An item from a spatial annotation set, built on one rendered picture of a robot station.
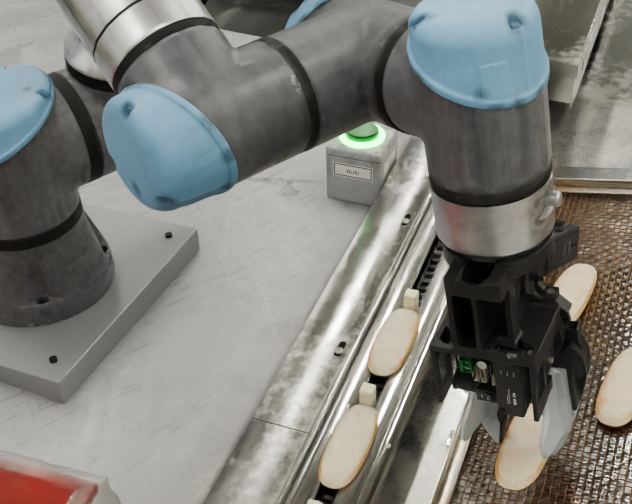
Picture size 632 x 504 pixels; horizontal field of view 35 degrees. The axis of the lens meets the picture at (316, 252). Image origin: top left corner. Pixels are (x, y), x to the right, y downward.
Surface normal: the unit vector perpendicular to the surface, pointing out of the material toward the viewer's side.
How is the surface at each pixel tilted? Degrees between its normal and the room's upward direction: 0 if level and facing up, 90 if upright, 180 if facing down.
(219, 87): 31
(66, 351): 3
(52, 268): 70
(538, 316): 10
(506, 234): 86
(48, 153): 78
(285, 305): 0
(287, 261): 0
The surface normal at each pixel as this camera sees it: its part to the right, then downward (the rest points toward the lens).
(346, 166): -0.36, 0.59
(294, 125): 0.61, 0.42
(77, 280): 0.71, 0.09
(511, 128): 0.25, 0.51
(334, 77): 0.50, 0.04
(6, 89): -0.18, -0.73
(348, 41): 0.33, -0.37
